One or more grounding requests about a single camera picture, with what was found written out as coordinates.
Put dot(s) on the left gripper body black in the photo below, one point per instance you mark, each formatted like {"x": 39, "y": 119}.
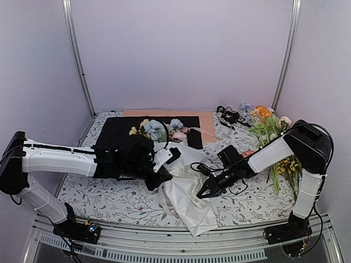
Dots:
{"x": 134, "y": 171}

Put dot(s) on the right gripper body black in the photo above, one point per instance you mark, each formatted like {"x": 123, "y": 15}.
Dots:
{"x": 231, "y": 178}

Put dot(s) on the cream printed ribbon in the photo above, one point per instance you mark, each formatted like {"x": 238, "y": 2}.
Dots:
{"x": 178, "y": 196}

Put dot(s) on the bouquet of fake flowers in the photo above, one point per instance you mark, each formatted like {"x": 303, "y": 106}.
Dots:
{"x": 157, "y": 131}

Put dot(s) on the white wrapping paper sheet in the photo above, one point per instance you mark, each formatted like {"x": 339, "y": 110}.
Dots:
{"x": 188, "y": 156}

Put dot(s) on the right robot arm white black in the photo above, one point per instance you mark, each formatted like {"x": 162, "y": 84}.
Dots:
{"x": 310, "y": 143}

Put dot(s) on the pile of fake flowers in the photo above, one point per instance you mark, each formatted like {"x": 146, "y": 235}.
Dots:
{"x": 267, "y": 126}

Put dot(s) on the red white patterned bowl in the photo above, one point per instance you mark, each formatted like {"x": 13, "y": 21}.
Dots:
{"x": 247, "y": 154}

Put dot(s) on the yellow small flower sprigs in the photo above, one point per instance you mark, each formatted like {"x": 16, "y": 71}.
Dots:
{"x": 289, "y": 166}

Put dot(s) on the pile of ribbons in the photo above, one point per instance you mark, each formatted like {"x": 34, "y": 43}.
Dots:
{"x": 229, "y": 118}

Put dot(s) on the pink wrapping paper sheet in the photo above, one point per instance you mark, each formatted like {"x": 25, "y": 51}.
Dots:
{"x": 201, "y": 119}

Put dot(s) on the floral patterned tablecloth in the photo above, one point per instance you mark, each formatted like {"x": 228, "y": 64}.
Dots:
{"x": 249, "y": 201}

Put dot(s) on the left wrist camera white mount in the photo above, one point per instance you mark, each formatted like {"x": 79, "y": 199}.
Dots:
{"x": 165, "y": 156}

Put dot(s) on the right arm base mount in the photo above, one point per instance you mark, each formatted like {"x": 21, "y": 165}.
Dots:
{"x": 295, "y": 228}

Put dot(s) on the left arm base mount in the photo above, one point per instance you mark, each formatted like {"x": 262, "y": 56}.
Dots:
{"x": 88, "y": 232}

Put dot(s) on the aluminium front rail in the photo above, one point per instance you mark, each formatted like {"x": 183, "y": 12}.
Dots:
{"x": 134, "y": 243}

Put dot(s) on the left aluminium frame post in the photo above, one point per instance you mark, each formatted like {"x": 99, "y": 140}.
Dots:
{"x": 68, "y": 14}

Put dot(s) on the aluminium frame post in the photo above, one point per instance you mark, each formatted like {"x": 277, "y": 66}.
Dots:
{"x": 68, "y": 14}
{"x": 291, "y": 37}

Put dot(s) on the right aluminium frame post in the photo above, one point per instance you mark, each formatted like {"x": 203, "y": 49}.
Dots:
{"x": 291, "y": 37}

